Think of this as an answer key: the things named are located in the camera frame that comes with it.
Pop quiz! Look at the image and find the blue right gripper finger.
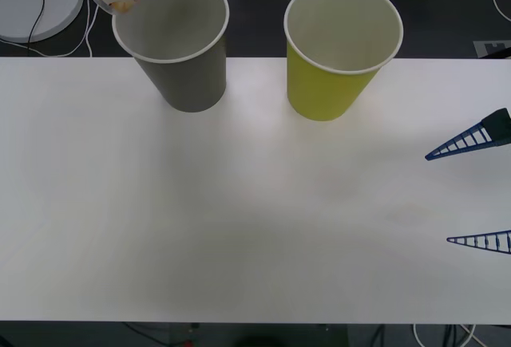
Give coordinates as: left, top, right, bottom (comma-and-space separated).
446, 230, 511, 255
425, 107, 511, 161

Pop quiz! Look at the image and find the grey marker board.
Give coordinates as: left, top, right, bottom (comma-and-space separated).
473, 39, 511, 60

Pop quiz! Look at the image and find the yellow-green plastic waste bin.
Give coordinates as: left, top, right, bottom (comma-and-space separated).
283, 0, 404, 122

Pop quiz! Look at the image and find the grey plastic waste bin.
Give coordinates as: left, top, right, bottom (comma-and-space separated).
112, 0, 231, 113

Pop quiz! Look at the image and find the white cable loop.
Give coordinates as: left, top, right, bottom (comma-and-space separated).
412, 322, 485, 347

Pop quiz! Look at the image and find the white power strip cable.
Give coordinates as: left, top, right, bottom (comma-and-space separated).
0, 2, 101, 59

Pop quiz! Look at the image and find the thin black cable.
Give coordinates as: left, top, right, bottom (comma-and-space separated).
16, 0, 46, 49

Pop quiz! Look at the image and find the round pale grey base plate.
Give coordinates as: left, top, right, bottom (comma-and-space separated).
0, 0, 85, 44

